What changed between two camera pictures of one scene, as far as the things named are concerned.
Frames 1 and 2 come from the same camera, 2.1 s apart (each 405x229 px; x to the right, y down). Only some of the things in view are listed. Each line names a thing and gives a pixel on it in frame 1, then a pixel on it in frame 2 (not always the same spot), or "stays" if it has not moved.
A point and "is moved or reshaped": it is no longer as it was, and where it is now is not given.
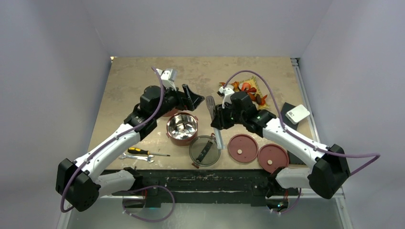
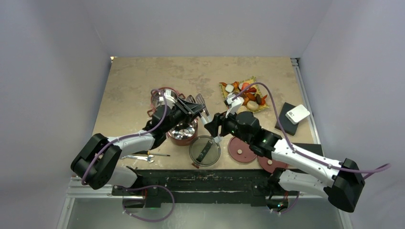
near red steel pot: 182,128 stays
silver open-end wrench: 145,158 stays
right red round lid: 271,156 stays
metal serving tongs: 211,105 is moved or reshaped
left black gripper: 187,100 -> 189,110
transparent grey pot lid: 203,151 stays
